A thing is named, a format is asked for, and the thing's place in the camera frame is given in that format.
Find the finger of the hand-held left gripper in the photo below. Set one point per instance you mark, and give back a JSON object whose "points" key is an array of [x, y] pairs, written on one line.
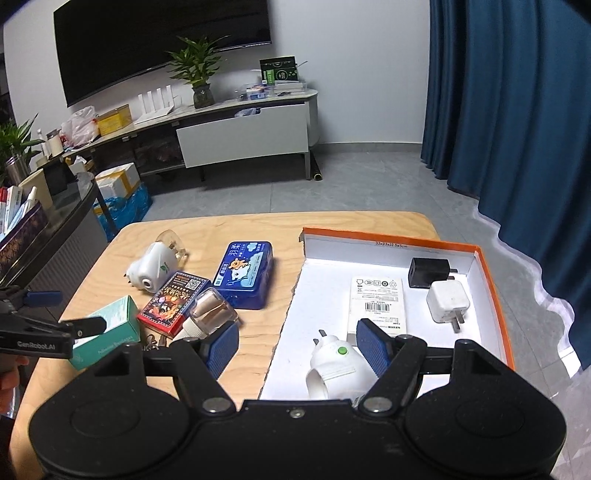
{"points": [[44, 297], [87, 326]]}

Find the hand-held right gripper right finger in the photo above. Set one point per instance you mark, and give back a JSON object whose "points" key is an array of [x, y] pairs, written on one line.
{"points": [[371, 346]]}

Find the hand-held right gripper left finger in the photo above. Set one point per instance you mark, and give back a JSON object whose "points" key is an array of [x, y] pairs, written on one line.
{"points": [[221, 348]]}

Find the teal cardboard box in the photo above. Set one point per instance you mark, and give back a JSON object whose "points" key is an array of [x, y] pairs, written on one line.
{"points": [[115, 323]]}

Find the clear bottle ribbed cap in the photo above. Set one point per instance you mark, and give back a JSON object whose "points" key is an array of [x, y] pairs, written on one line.
{"points": [[210, 311]]}

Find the white plug-in heater green button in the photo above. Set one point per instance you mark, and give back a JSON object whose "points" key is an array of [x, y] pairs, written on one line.
{"points": [[337, 369]]}

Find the white barcode box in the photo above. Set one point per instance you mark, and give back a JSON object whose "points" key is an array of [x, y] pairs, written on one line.
{"points": [[378, 297]]}

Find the red blue card box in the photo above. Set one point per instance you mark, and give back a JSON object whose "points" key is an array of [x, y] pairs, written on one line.
{"points": [[173, 302]]}

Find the blue tissue pack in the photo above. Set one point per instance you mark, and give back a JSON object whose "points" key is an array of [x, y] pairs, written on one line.
{"points": [[244, 277]]}

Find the white charger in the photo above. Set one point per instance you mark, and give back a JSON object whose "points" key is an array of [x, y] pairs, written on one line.
{"points": [[445, 300]]}

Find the black charger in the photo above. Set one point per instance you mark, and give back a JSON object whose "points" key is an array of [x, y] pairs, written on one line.
{"points": [[427, 272]]}

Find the orange white box lid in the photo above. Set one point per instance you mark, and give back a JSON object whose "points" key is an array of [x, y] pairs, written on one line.
{"points": [[332, 258]]}

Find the person's left hand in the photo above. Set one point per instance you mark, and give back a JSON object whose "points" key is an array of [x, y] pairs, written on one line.
{"points": [[7, 383]]}

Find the black glass-topped counter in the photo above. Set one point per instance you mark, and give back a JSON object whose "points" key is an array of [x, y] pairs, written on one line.
{"points": [[69, 244]]}

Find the key bunch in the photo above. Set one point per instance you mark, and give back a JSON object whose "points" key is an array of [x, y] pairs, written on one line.
{"points": [[154, 341]]}

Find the white plug-in heater with bottle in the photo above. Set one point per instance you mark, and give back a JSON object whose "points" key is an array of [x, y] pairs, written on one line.
{"points": [[154, 267]]}

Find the pile of medicine packets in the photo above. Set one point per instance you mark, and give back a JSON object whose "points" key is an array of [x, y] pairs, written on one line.
{"points": [[11, 207]]}

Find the white spray bottle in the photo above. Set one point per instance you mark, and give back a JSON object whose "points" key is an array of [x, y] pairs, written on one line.
{"points": [[30, 201]]}

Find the beige box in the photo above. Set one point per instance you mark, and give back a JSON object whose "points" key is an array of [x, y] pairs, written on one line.
{"points": [[37, 187]]}

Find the blue plastic bag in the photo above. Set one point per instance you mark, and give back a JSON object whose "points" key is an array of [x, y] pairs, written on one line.
{"points": [[131, 207]]}

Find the metal thermos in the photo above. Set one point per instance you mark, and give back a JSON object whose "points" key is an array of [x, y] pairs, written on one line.
{"points": [[17, 170]]}

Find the cardboard parcel box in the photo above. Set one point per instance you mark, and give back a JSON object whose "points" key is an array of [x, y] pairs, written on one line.
{"points": [[117, 180]]}

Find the leafy green plant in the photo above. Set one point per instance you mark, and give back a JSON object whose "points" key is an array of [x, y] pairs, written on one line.
{"points": [[16, 138]]}

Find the white plastic bag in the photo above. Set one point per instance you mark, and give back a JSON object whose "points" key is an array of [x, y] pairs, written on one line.
{"points": [[81, 127]]}

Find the black roll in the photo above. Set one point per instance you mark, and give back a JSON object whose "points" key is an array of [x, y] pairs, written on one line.
{"points": [[316, 168]]}

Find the yellow box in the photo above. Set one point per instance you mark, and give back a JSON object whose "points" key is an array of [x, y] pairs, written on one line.
{"points": [[114, 121]]}

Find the white tv cabinet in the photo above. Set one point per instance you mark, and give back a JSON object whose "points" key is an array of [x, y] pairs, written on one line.
{"points": [[240, 134]]}

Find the white router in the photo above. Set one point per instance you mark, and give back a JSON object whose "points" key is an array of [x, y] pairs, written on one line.
{"points": [[154, 108]]}

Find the clear plastic boxes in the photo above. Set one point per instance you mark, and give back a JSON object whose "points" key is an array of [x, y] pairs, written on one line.
{"points": [[277, 90]]}

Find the blue curtain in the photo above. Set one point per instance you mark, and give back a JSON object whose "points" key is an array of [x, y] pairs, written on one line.
{"points": [[508, 115]]}

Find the potted plant dark pot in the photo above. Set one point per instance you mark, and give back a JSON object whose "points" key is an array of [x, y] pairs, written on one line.
{"points": [[201, 78]]}

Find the black television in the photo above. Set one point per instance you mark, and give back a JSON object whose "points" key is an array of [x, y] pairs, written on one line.
{"points": [[152, 41]]}

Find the green black box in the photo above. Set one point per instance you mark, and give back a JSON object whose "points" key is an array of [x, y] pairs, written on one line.
{"points": [[278, 70]]}

